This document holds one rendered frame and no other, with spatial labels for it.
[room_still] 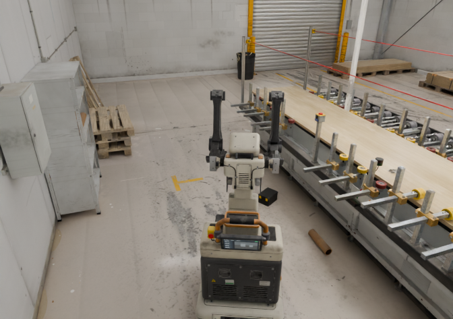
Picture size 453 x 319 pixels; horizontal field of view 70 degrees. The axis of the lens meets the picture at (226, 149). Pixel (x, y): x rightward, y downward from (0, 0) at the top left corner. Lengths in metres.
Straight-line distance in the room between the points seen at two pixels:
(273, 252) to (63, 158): 2.38
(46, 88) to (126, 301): 2.02
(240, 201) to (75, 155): 1.93
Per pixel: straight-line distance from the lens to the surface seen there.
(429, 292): 3.10
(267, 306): 2.55
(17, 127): 2.64
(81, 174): 3.76
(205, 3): 10.02
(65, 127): 3.56
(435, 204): 2.78
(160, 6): 9.77
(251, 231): 2.16
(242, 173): 2.24
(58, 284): 3.35
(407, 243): 2.66
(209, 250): 2.20
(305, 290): 3.06
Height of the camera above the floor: 2.26
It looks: 26 degrees down
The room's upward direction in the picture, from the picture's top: straight up
